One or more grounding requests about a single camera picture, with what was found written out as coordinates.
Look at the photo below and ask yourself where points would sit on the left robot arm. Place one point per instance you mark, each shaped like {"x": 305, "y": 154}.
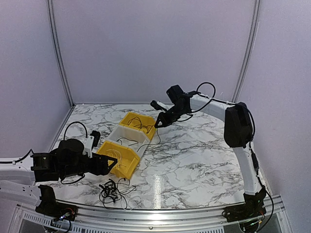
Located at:
{"x": 23, "y": 178}

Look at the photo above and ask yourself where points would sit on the aluminium front frame rail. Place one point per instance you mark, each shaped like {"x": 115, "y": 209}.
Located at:
{"x": 96, "y": 219}

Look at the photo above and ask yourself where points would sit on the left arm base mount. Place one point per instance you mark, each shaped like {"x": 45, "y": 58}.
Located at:
{"x": 57, "y": 213}

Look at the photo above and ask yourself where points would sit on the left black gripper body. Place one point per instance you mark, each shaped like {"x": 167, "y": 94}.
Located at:
{"x": 95, "y": 169}

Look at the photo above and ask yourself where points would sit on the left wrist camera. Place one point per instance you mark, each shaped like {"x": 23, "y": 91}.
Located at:
{"x": 91, "y": 141}

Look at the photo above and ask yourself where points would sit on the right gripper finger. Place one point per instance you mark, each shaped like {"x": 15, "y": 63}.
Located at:
{"x": 160, "y": 117}
{"x": 161, "y": 124}

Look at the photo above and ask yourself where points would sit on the white plastic bin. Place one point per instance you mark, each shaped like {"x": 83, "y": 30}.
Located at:
{"x": 130, "y": 138}

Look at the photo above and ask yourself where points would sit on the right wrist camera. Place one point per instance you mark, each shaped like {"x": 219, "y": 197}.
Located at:
{"x": 159, "y": 106}

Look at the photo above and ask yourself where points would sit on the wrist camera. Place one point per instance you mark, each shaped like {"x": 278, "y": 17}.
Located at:
{"x": 91, "y": 141}
{"x": 159, "y": 106}

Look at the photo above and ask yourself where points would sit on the left aluminium corner post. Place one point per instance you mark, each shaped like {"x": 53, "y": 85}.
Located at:
{"x": 58, "y": 54}

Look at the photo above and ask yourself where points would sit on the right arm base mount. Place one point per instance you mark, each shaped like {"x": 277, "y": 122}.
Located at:
{"x": 242, "y": 212}

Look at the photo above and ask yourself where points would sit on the near yellow plastic bin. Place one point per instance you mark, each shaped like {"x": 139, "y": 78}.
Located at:
{"x": 127, "y": 159}

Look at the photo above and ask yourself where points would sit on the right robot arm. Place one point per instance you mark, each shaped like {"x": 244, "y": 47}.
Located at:
{"x": 239, "y": 132}

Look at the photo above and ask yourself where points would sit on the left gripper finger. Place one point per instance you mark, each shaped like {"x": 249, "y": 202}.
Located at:
{"x": 109, "y": 165}
{"x": 108, "y": 158}

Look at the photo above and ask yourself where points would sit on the right aluminium corner post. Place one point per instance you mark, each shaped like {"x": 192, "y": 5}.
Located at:
{"x": 248, "y": 51}

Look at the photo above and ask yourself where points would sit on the aluminium corner post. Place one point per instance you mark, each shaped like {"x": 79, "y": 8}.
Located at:
{"x": 248, "y": 51}
{"x": 58, "y": 54}

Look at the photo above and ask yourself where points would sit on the far yellow plastic bin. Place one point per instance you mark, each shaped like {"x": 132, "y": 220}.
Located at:
{"x": 141, "y": 123}

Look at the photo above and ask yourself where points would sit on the yellow plastic bin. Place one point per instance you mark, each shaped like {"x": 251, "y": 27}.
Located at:
{"x": 141, "y": 123}
{"x": 127, "y": 159}

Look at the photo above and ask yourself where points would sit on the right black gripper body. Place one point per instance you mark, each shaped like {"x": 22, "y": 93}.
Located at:
{"x": 176, "y": 114}

